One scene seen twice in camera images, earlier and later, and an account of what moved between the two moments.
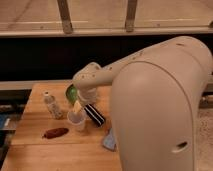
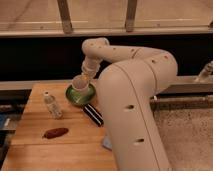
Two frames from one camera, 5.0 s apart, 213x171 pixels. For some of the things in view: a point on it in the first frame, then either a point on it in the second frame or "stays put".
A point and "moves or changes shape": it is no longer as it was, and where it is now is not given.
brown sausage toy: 55,132 stays put
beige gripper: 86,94 → 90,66
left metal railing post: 65,13 stays put
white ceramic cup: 76,120 moves or changes shape
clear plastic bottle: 52,105 stays put
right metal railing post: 130,16 stays put
